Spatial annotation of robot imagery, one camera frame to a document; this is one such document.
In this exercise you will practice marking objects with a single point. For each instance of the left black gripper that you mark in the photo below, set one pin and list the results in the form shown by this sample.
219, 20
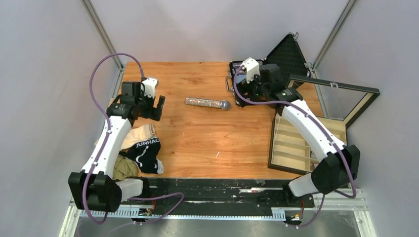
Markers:
153, 113

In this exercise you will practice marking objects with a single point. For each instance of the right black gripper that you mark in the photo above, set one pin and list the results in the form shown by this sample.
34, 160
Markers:
245, 88

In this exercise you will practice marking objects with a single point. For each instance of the cream boxer underwear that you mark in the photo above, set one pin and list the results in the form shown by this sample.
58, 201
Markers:
137, 138

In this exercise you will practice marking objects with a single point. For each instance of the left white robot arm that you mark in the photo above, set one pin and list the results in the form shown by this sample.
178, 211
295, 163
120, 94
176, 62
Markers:
93, 188

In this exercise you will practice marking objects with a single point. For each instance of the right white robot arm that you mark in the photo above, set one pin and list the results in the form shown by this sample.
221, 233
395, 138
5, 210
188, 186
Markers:
337, 163

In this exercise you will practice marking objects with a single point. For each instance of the black Junhao underwear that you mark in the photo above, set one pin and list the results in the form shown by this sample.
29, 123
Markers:
144, 154

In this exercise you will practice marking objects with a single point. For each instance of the black poker chip case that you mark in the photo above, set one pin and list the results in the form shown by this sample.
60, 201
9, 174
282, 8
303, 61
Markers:
289, 57

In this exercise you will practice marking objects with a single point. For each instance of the rhinestone silver microphone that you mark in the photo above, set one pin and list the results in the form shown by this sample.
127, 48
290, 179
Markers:
218, 104

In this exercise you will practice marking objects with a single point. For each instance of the wooden compartment display box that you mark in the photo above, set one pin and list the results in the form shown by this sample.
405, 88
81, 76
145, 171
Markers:
336, 104

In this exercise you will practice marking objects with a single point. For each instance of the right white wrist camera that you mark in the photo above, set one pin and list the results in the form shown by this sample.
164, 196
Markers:
251, 67

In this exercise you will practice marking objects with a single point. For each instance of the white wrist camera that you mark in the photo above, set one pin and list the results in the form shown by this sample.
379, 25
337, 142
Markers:
150, 86
251, 67

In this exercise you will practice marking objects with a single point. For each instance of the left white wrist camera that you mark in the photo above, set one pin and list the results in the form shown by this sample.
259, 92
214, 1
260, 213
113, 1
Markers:
150, 86

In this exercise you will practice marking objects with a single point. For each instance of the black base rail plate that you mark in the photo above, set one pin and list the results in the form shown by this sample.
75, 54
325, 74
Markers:
223, 197

